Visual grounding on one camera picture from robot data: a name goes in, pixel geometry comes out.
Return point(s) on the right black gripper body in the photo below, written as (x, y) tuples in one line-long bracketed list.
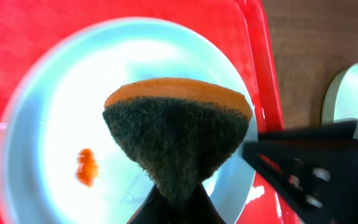
[(315, 170)]

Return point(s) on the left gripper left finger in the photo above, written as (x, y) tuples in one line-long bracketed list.
[(154, 210)]

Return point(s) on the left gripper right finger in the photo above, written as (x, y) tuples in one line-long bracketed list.
[(199, 209)]

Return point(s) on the green and yellow sponge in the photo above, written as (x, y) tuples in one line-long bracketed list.
[(179, 130)]

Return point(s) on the light blue plate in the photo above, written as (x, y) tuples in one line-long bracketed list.
[(341, 100), (58, 161)]

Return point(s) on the red plastic tray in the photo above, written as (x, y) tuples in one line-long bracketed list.
[(28, 28)]

